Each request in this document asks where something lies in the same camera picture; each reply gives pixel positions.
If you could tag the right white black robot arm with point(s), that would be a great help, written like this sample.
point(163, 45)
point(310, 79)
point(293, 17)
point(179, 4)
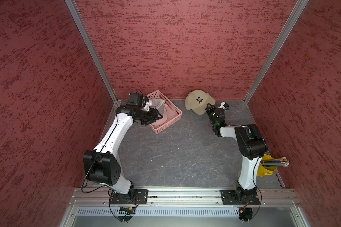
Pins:
point(251, 144)

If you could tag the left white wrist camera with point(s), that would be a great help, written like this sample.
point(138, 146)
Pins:
point(146, 105)

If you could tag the beige baseball cap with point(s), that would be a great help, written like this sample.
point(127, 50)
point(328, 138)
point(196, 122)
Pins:
point(198, 100)

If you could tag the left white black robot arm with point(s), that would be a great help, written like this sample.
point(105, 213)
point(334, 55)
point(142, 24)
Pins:
point(102, 165)

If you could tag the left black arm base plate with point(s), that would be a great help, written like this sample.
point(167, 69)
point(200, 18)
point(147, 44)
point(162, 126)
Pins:
point(134, 197)

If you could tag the yellow pencil cup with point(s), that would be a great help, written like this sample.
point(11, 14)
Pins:
point(264, 170)

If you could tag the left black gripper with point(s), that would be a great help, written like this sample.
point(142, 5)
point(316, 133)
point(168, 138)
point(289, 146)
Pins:
point(154, 112)

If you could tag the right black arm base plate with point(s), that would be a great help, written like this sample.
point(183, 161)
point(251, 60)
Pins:
point(239, 197)

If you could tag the aluminium front rail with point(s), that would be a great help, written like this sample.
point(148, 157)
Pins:
point(214, 197)

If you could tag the white pink baseball cap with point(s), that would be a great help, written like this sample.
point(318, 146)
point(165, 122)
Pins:
point(160, 105)

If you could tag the pink plastic basket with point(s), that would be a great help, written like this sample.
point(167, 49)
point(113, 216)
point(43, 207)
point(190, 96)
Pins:
point(173, 112)

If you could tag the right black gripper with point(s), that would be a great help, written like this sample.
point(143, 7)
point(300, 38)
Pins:
point(208, 109)

